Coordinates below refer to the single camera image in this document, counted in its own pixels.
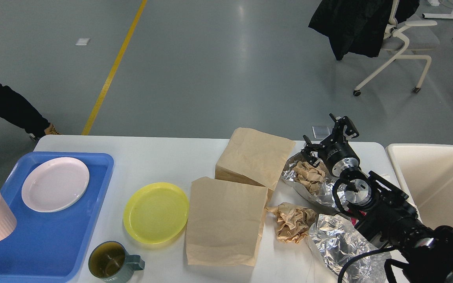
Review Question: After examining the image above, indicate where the white plastic bin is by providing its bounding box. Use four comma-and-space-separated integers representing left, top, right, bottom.
386, 143, 453, 229

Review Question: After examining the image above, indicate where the pink plate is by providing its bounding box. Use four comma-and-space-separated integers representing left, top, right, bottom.
21, 156, 90, 213

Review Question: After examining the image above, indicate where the yellow plate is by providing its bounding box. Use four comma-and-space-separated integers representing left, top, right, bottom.
123, 182, 190, 245

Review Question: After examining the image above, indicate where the black jacket on chair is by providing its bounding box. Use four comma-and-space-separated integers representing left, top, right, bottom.
308, 0, 421, 61

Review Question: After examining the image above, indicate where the lower aluminium foil sheet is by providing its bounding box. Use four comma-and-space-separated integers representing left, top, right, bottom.
307, 214, 391, 283

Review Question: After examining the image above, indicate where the aluminium foil sheet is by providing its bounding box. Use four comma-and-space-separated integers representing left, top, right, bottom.
307, 214, 391, 283
281, 153, 347, 217

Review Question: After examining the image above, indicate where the brown paper bag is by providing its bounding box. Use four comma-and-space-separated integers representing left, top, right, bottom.
185, 177, 268, 266
215, 127, 296, 201

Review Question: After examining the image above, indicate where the white office chair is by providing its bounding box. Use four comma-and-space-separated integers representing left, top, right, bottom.
354, 0, 439, 96

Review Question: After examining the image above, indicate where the crumpled paper in foil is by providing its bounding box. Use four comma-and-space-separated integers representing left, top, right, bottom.
293, 161, 326, 196

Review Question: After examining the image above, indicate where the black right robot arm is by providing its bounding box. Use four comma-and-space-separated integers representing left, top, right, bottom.
301, 114, 453, 283

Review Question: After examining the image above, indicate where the person in black clothes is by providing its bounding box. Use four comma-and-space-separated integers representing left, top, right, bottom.
0, 83, 50, 140

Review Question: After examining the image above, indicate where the blue plastic tray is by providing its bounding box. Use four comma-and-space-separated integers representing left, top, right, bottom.
0, 152, 114, 283

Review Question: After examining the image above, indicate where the front brown paper bag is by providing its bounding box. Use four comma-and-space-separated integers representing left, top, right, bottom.
185, 177, 268, 266

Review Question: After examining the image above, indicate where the rear brown paper bag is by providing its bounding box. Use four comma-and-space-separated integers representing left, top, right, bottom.
215, 127, 296, 201

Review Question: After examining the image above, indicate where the upper aluminium foil sheet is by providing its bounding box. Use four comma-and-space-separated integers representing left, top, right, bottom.
281, 153, 347, 217

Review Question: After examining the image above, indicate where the crumpled brown paper ball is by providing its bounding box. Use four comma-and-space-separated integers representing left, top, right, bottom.
265, 202, 318, 243

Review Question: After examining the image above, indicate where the green grey mug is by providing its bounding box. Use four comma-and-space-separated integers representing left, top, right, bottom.
88, 241, 145, 283

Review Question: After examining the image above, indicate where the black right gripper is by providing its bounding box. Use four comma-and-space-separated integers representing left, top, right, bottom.
301, 114, 360, 177

